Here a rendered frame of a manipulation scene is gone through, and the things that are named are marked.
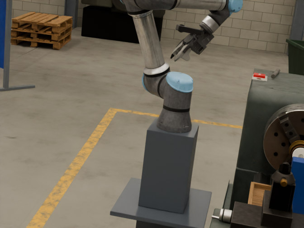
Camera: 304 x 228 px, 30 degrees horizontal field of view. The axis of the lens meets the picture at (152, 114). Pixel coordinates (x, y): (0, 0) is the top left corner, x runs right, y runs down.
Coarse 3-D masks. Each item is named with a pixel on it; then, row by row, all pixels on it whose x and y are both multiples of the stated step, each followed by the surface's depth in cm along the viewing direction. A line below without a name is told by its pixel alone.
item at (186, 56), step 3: (186, 45) 256; (183, 48) 256; (189, 48) 257; (180, 51) 256; (186, 51) 257; (189, 51) 258; (177, 54) 257; (180, 54) 256; (183, 54) 256; (186, 54) 257; (177, 57) 256; (180, 57) 257; (183, 57) 257; (186, 57) 258; (189, 57) 258; (174, 60) 257; (186, 60) 258
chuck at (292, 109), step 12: (288, 108) 252; (300, 108) 247; (276, 120) 248; (300, 120) 246; (264, 132) 259; (276, 132) 249; (300, 132) 247; (264, 144) 252; (276, 144) 250; (288, 144) 249; (276, 156) 252; (276, 168) 253
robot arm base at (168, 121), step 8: (168, 112) 239; (176, 112) 238; (184, 112) 239; (160, 120) 242; (168, 120) 239; (176, 120) 238; (184, 120) 240; (160, 128) 241; (168, 128) 239; (176, 128) 238; (184, 128) 239
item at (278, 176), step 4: (276, 172) 193; (272, 176) 194; (276, 176) 192; (280, 176) 192; (284, 176) 191; (288, 176) 191; (292, 176) 192; (276, 180) 192; (288, 180) 191; (292, 180) 192; (288, 184) 191
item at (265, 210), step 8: (264, 192) 209; (264, 200) 201; (264, 208) 195; (264, 216) 192; (272, 216) 191; (280, 216) 190; (288, 216) 191; (264, 224) 192; (272, 224) 192; (280, 224) 191; (288, 224) 190
